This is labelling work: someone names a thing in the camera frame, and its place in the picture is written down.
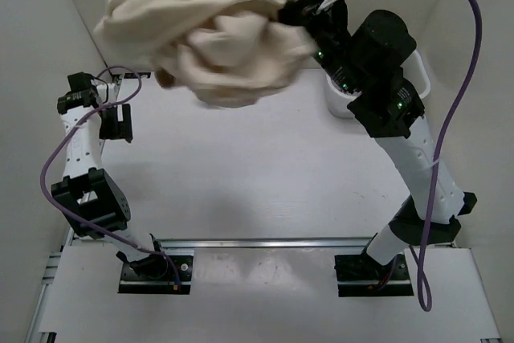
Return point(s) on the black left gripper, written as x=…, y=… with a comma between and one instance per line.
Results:
x=119, y=129

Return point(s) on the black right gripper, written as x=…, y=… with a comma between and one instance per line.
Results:
x=303, y=13

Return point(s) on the beige trousers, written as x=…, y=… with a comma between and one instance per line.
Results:
x=228, y=53

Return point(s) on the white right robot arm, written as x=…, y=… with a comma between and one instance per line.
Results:
x=367, y=66

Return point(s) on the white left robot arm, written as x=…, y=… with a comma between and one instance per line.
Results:
x=93, y=204

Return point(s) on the black label sticker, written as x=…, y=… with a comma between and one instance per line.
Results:
x=143, y=75

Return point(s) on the white plastic basket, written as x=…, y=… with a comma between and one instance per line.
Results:
x=413, y=70

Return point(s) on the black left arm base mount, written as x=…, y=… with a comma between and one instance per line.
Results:
x=162, y=280

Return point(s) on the aluminium front rail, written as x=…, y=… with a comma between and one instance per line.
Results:
x=265, y=243

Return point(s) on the aluminium rail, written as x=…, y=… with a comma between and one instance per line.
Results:
x=265, y=243
x=34, y=334

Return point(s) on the aluminium left side rail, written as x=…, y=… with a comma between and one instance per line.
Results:
x=34, y=334

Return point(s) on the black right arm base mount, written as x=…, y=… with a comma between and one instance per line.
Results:
x=358, y=276

